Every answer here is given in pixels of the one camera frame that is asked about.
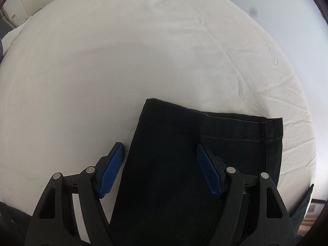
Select black pants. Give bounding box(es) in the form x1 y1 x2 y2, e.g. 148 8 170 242
109 98 284 246

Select dark green cloth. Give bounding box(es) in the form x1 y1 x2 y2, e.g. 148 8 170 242
289 183 314 239

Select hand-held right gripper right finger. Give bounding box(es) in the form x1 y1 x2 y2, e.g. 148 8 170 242
196 143 298 246

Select bed with white sheet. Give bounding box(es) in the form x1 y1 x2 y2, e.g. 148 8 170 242
0 0 318 237

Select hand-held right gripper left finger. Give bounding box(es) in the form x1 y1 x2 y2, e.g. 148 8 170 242
25 142 125 246

